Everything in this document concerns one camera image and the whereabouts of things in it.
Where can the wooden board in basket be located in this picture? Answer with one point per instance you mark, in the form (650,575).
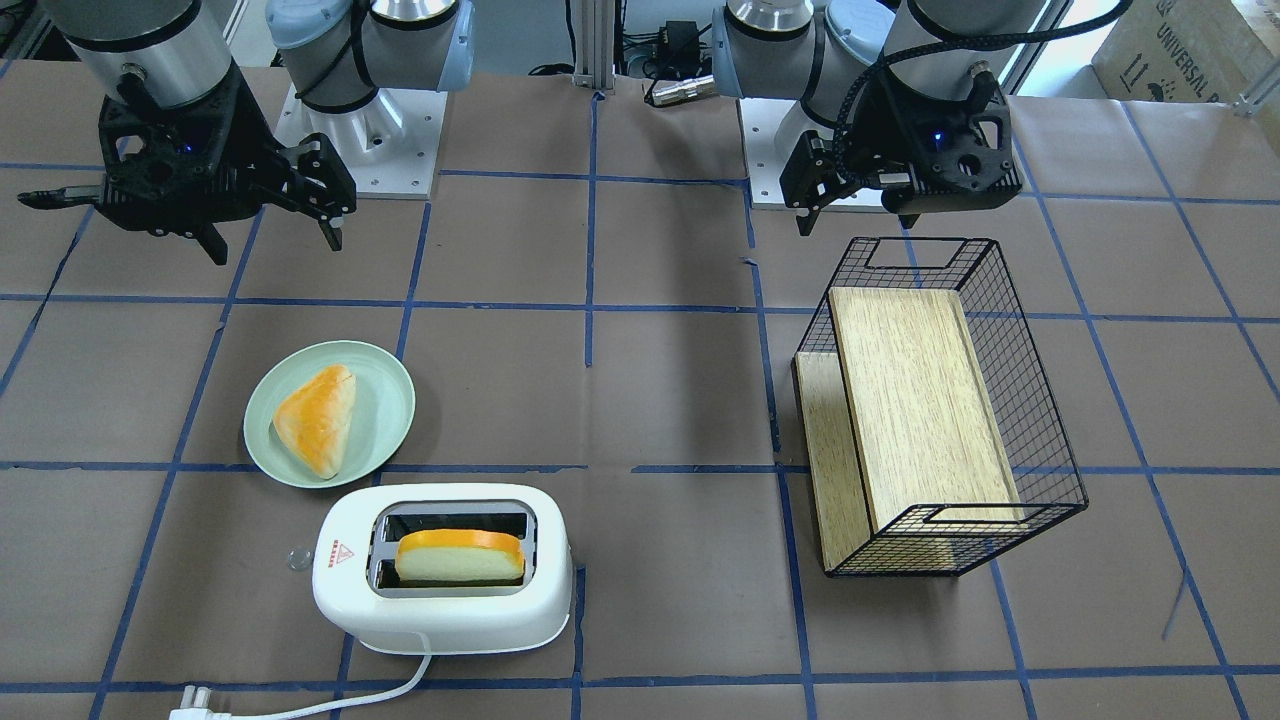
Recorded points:
(909,473)

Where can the triangular bread on plate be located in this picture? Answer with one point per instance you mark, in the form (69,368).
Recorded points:
(314,421)

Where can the cardboard box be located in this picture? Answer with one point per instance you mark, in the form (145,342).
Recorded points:
(1187,51)

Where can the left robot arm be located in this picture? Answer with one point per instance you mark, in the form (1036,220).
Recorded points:
(824,57)

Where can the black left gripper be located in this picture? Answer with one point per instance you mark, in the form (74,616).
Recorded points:
(886,132)

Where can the light green plate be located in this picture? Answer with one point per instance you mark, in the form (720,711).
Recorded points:
(384,407)

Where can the white two-slot toaster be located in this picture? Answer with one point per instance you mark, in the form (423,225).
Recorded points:
(357,587)

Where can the toast slice in toaster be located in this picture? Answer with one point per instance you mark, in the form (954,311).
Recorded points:
(454,555)

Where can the black power adapter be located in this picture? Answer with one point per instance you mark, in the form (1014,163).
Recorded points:
(678,43)

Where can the black wire basket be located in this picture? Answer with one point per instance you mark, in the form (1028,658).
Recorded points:
(1027,418)

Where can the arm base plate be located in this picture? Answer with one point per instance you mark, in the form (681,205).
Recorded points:
(400,150)
(770,131)

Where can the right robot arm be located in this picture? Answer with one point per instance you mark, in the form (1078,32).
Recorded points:
(339,53)

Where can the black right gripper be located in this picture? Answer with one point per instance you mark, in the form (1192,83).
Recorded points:
(243,140)

